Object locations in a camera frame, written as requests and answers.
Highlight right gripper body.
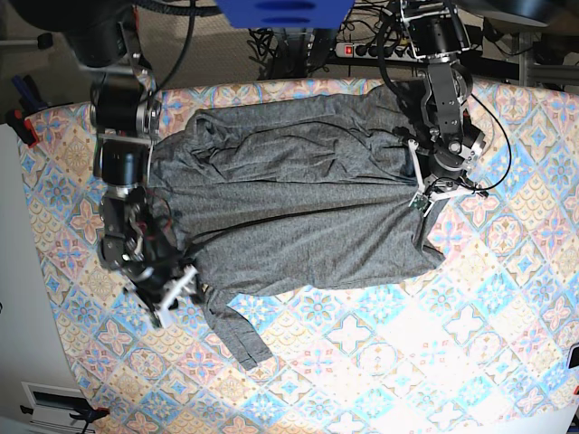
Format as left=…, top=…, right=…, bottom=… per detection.
left=122, top=264, right=204, bottom=329

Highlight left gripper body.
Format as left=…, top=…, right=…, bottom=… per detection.
left=404, top=138, right=489, bottom=217

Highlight grey t-shirt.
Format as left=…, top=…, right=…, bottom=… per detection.
left=149, top=86, right=444, bottom=370

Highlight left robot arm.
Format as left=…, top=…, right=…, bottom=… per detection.
left=376, top=1, right=490, bottom=216

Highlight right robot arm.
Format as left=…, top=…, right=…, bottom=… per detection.
left=11, top=1, right=221, bottom=328

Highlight blue black clamp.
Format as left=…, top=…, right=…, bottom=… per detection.
left=20, top=405, right=109, bottom=433

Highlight white power strip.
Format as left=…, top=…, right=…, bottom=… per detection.
left=334, top=42, right=417, bottom=62

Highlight patterned tablecloth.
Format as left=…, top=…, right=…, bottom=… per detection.
left=18, top=81, right=578, bottom=433

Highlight red black clamp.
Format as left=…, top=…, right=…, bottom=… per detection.
left=5, top=109, right=39, bottom=147

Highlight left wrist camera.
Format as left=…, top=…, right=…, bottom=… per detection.
left=409, top=192, right=432, bottom=216

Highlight tangled black cables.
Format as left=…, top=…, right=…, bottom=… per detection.
left=246, top=0, right=408, bottom=82

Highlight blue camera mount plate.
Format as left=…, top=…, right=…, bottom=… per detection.
left=215, top=0, right=355, bottom=29

